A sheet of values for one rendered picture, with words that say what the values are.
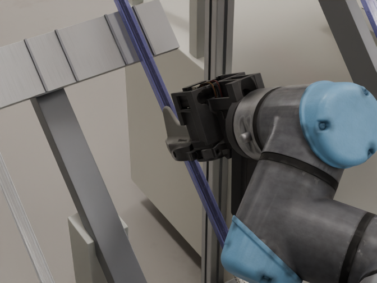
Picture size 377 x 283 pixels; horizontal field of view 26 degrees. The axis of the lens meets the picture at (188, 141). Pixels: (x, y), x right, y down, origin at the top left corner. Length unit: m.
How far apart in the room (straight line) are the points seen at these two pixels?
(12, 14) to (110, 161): 0.97
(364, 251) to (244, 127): 0.19
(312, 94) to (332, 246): 0.13
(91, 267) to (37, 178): 1.34
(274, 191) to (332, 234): 0.06
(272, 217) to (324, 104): 0.10
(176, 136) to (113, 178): 1.41
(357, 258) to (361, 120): 0.12
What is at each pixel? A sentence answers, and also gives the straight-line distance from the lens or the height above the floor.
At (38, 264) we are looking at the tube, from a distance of 0.95.
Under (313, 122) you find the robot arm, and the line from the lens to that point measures 0.70.
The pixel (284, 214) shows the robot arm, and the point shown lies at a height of 1.08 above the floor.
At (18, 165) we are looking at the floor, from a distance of 2.46.
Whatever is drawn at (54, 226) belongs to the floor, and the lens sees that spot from 2.25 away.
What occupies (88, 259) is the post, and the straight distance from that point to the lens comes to 1.07.
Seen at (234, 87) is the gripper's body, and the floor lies 1.08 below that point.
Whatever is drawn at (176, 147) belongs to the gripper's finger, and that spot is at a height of 0.96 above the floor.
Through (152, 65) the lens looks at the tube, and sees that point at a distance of 1.03.
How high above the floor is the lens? 1.56
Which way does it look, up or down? 39 degrees down
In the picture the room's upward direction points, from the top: straight up
